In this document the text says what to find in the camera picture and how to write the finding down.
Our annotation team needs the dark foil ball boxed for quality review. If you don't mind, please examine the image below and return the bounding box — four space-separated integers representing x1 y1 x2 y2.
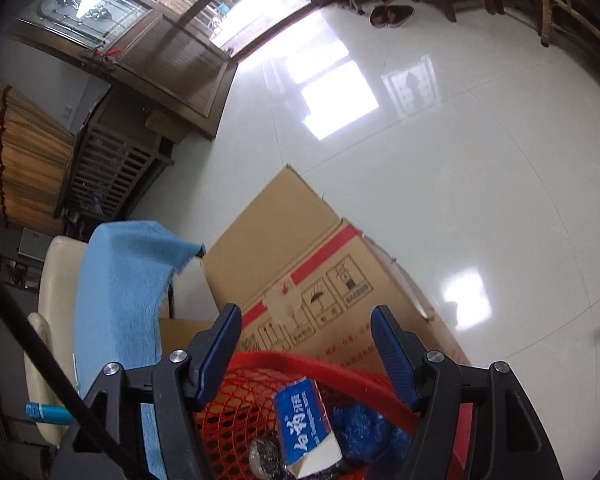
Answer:
248 437 291 478

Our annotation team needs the blue cloth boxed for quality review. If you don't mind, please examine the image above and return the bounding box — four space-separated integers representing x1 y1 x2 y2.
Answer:
74 220 206 478

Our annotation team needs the cream leather sofa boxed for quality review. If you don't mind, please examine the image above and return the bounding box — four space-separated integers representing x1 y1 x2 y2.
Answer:
24 235 221 448

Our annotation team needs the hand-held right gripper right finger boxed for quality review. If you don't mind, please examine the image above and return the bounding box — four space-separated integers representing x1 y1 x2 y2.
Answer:
370 305 563 480

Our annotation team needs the tan curtain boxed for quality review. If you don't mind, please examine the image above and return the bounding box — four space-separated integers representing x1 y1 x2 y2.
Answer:
0 77 76 226

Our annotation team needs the grey metal box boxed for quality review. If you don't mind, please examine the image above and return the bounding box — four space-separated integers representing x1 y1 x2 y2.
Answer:
20 227 48 261

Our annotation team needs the white grey appliance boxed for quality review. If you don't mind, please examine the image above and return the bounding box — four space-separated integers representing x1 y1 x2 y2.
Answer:
60 80 112 133

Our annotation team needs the red mesh basket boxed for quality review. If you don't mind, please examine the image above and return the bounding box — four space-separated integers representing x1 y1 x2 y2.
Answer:
192 351 473 480

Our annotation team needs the blue white carton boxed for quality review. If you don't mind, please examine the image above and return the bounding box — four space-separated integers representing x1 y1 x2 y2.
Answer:
272 377 343 478

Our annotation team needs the teal bottle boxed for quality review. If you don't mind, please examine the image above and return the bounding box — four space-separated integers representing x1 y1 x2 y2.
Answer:
26 401 71 423

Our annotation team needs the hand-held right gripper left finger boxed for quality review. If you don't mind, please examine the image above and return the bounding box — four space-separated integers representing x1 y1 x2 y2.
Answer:
50 304 243 480

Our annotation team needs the blue crumpled wrapper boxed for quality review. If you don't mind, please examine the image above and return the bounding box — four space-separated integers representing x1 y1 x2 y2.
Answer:
330 400 411 461

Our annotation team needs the cardboard box with red stripe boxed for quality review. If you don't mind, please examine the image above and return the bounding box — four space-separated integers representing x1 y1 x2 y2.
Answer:
157 164 473 376

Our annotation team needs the small plain cardboard box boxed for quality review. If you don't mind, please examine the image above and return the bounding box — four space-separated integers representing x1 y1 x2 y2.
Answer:
145 110 191 143

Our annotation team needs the slatted wooden cabinet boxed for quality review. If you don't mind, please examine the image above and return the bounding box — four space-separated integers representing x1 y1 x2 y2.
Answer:
62 92 176 226

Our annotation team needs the wooden slatted door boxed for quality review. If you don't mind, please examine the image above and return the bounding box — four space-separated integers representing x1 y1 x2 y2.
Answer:
15 0 238 138

